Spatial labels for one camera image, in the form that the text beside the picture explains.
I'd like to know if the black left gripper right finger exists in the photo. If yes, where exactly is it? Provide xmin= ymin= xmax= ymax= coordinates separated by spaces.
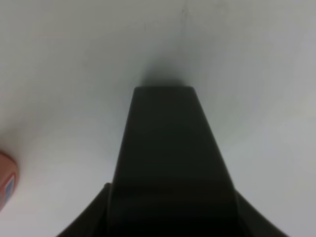
xmin=236 ymin=191 xmax=287 ymax=237

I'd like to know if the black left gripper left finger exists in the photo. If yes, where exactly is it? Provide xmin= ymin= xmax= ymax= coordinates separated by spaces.
xmin=58 ymin=183 xmax=111 ymax=237

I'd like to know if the dark green pump bottle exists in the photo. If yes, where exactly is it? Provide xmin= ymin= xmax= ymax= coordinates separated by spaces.
xmin=107 ymin=86 xmax=243 ymax=237

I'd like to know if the pink bottle white cap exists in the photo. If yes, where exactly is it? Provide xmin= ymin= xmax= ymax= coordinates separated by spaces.
xmin=0 ymin=152 xmax=18 ymax=210

